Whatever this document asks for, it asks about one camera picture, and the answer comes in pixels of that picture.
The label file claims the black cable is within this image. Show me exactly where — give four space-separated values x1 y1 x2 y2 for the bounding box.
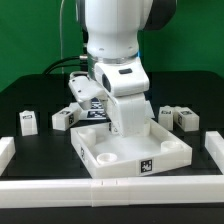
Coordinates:
42 55 90 75

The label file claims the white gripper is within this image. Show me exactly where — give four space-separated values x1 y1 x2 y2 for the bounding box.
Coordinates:
95 57 149 136

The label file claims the white thin cable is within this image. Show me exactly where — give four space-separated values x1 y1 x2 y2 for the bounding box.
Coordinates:
59 0 66 75

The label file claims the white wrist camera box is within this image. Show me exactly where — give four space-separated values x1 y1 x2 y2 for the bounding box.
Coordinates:
68 76 107 103

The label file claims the white fence wall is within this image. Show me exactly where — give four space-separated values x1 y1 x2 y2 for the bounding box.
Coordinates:
0 130 224 209

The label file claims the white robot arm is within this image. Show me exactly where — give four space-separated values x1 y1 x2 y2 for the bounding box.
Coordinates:
76 0 177 136

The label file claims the white marker tag sheet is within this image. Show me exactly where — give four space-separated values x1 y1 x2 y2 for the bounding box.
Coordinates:
69 97 156 122

